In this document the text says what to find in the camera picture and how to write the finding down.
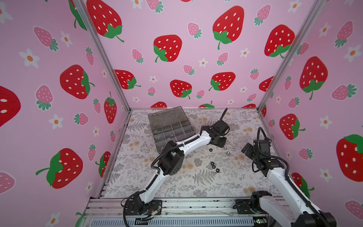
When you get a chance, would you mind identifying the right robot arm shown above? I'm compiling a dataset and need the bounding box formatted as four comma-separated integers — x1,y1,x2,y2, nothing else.
233,127,337,227

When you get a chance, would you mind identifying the clear plastic organizer box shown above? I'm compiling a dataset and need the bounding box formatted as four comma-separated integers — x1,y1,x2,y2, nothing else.
148,107,196,154

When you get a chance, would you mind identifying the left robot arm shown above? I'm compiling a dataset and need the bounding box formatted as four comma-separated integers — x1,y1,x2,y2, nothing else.
123,108,230,216

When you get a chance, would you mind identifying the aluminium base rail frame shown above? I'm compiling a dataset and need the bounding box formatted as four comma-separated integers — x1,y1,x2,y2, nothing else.
78,197,296,227

